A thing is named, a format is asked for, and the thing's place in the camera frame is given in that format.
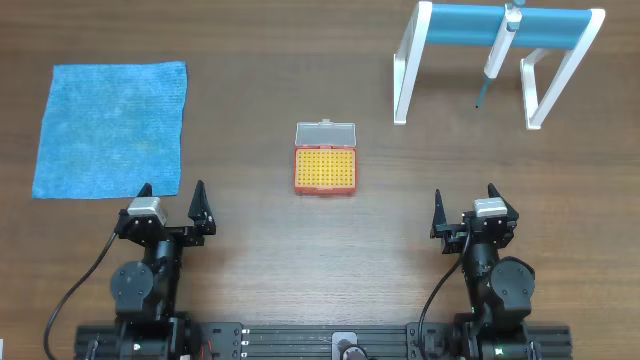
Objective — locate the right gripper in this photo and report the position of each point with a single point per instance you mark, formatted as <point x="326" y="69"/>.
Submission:
<point x="492" y="230"/>

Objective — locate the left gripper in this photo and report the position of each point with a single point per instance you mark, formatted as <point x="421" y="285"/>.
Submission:
<point x="150" y="232"/>

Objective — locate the white pipette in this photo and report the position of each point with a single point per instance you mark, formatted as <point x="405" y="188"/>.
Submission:
<point x="502" y="45"/>

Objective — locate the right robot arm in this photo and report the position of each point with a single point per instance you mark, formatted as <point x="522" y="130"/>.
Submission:
<point x="500" y="285"/>

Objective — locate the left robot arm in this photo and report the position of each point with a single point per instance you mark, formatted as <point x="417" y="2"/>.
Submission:
<point x="150" y="280"/>

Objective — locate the blue cloth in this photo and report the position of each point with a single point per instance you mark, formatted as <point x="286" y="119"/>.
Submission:
<point x="110" y="130"/>

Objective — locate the red and yellow tip box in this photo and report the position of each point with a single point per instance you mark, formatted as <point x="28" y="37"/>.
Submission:
<point x="325" y="170"/>

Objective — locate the white and blue stand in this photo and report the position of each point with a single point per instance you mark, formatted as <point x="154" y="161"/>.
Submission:
<point x="465" y="25"/>

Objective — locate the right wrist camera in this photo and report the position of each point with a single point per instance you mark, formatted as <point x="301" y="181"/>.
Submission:
<point x="490" y="207"/>

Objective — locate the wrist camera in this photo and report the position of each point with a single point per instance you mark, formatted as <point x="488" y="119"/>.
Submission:
<point x="146" y="209"/>
<point x="490" y="207"/>

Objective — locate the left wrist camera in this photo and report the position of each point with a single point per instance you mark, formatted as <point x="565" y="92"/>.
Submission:
<point x="146" y="209"/>

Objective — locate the mounting rail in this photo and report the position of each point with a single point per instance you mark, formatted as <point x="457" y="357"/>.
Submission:
<point x="300" y="342"/>

